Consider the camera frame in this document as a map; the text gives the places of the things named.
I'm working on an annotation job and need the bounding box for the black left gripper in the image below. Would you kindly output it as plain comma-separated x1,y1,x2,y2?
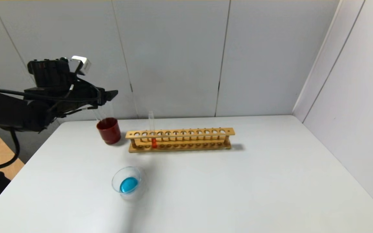
74,77,119,109

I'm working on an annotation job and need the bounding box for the test tube with red pigment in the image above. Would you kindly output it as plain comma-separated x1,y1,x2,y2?
149,111,157,149

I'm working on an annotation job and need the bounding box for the wooden test tube rack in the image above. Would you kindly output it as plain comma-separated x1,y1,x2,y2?
126,128,235,153

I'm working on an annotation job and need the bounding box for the red plastic cup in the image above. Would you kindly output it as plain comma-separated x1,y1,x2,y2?
96,117,121,145

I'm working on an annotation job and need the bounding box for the clear glass beaker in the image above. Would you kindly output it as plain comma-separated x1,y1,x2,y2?
112,166,149,203

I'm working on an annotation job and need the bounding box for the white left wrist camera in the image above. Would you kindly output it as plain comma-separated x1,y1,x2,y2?
67,56,91,75

